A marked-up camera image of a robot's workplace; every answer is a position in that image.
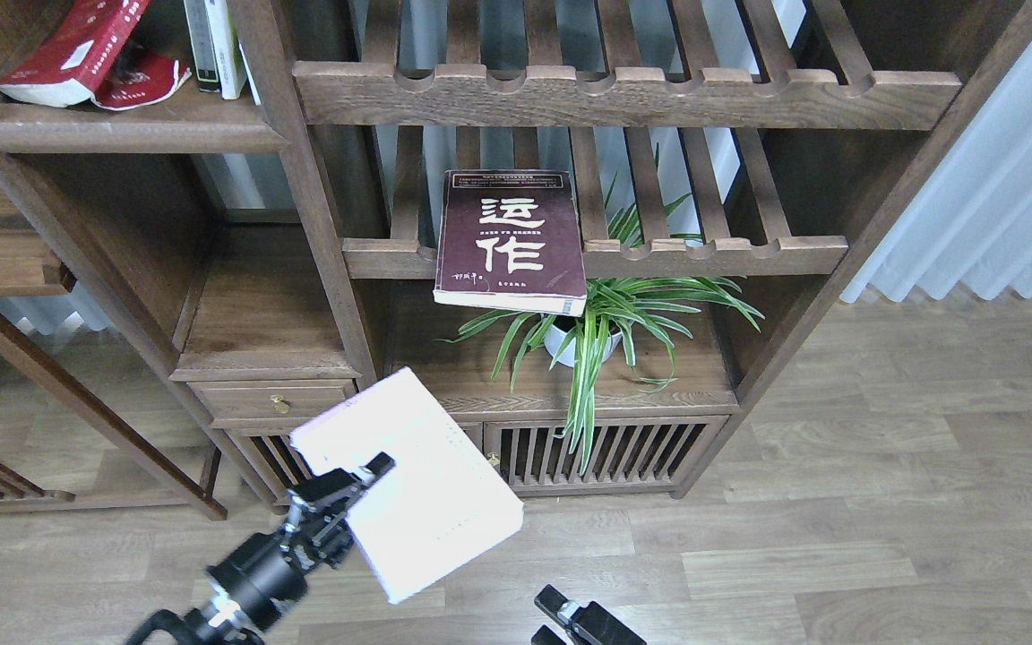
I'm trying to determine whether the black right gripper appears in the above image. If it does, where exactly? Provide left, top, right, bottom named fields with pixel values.
left=534, top=585, right=647, bottom=644

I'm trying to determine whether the dark wooden bookshelf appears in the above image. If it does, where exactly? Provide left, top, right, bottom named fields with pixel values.
left=0, top=1, right=1032, bottom=501

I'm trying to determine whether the white plant pot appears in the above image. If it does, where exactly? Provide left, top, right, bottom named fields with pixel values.
left=544, top=317, right=623, bottom=367

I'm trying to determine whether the dark brown book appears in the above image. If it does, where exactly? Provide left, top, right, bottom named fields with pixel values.
left=433, top=170, right=589, bottom=317

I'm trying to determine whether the white book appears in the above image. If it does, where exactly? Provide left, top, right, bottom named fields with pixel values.
left=290, top=368, right=523, bottom=604
left=203, top=0, right=247, bottom=99

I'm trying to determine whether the white upright book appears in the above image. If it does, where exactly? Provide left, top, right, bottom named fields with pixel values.
left=203, top=0, right=247, bottom=99

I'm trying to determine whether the green spider plant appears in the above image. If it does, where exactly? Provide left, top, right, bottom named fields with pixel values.
left=441, top=143, right=765, bottom=473

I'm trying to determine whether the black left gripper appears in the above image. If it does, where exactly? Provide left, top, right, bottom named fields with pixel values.
left=206, top=452, right=396, bottom=633

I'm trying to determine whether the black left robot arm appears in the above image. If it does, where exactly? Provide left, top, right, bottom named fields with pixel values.
left=127, top=452, right=396, bottom=644

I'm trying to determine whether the brass drawer knob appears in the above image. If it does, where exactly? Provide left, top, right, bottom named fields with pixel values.
left=270, top=393, right=291, bottom=414

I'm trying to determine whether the red book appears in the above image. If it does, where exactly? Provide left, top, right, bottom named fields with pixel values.
left=0, top=1, right=190, bottom=111

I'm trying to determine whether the grey upright book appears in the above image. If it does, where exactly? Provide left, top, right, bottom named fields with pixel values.
left=184, top=0, right=220, bottom=93

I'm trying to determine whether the white curtain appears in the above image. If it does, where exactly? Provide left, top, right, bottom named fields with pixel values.
left=842, top=44, right=1032, bottom=303

